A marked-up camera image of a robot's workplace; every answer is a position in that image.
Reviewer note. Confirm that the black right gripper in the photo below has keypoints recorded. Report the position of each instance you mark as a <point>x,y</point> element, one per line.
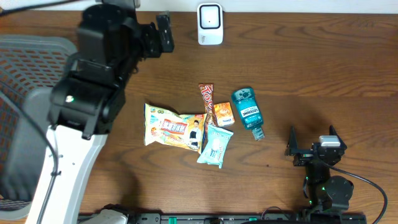
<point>291,149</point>

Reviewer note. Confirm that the yellow snack chip bag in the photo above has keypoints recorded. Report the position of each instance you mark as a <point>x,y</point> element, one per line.
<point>172,129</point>

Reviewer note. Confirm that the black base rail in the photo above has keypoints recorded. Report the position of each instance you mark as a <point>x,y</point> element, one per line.
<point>155,218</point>

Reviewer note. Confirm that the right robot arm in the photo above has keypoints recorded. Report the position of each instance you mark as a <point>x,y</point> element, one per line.
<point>329,195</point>

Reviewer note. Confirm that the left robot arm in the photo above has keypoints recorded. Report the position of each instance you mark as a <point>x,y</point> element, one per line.
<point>86,101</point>

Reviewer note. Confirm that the grey plastic mesh basket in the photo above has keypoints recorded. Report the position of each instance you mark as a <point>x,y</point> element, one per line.
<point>30,66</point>

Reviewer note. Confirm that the red Top chocolate bar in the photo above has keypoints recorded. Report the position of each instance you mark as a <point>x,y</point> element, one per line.
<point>206,90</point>

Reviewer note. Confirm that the orange tissue packet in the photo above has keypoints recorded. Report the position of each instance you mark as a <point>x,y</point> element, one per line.
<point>224,114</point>

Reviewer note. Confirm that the white barcode scanner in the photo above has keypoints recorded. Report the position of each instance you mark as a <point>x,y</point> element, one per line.
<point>210,23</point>

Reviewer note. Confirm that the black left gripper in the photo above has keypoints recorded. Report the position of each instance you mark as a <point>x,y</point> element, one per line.
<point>160,38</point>

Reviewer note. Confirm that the light teal snack packet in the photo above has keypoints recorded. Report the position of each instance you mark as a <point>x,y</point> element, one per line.
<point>218,139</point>

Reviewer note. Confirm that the teal Listerine mouthwash bottle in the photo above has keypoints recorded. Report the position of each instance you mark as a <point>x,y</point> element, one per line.
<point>249,112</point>

